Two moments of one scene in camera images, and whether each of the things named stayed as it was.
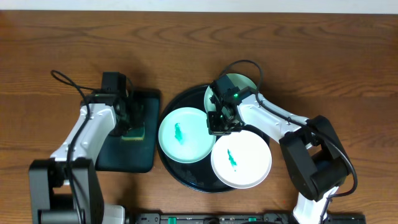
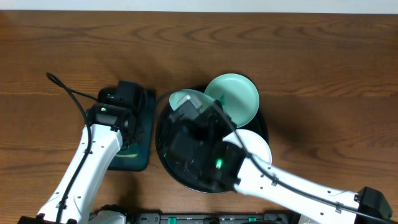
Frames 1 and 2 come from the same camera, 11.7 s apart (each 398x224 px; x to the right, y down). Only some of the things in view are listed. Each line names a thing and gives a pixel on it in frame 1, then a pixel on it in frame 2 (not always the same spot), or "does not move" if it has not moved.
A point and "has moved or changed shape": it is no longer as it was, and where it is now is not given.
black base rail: [231, 218] does not move
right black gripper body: [216, 123] → [203, 119]
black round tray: [197, 176] does not move
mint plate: [183, 135] has moved or changed shape
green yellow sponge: [135, 134] has moved or changed shape
